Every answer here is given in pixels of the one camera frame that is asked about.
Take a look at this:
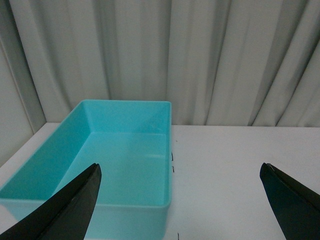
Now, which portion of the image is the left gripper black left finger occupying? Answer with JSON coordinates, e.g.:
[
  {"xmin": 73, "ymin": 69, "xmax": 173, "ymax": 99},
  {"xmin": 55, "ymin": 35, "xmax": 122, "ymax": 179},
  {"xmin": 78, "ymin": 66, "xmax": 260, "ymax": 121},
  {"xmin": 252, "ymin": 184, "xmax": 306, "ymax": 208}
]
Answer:
[{"xmin": 0, "ymin": 163, "xmax": 101, "ymax": 240}]

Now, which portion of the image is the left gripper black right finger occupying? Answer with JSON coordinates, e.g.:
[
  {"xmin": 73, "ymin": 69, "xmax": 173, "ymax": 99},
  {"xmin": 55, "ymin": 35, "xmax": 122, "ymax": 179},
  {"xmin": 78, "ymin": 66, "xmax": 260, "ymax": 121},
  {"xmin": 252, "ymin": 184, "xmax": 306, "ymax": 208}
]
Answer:
[{"xmin": 259, "ymin": 163, "xmax": 320, "ymax": 240}]

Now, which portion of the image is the turquoise plastic storage box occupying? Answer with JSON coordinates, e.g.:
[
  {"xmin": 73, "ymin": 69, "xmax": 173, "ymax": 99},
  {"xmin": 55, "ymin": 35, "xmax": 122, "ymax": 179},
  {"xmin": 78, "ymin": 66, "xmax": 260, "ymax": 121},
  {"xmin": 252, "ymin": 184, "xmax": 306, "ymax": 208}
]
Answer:
[{"xmin": 0, "ymin": 100, "xmax": 172, "ymax": 240}]

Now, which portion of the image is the grey pleated curtain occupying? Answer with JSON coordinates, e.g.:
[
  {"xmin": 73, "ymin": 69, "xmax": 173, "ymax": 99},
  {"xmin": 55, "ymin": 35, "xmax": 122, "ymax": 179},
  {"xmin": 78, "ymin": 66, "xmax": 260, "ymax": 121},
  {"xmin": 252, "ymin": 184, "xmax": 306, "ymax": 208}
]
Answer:
[{"xmin": 0, "ymin": 0, "xmax": 320, "ymax": 164}]

